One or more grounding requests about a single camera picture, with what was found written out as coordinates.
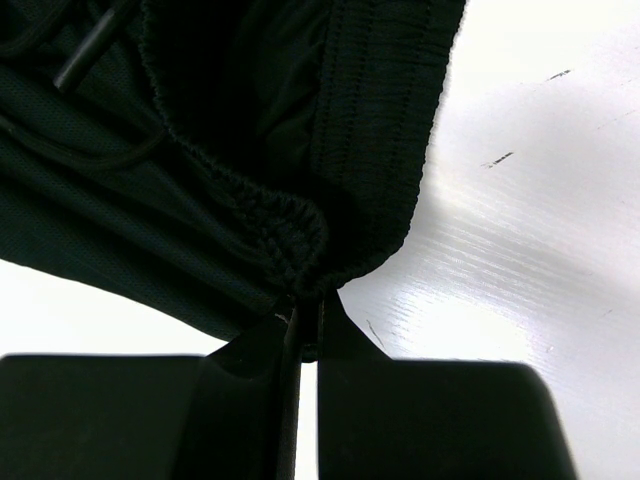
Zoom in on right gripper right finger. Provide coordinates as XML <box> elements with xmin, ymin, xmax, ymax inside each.
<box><xmin>317</xmin><ymin>294</ymin><xmax>576</xmax><ymax>479</ymax></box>

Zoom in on black shorts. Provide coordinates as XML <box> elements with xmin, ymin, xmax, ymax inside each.
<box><xmin>1</xmin><ymin>1</ymin><xmax>465</xmax><ymax>340</ymax></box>

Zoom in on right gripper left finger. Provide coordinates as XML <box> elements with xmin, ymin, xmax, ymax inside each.
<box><xmin>1</xmin><ymin>311</ymin><xmax>300</xmax><ymax>479</ymax></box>

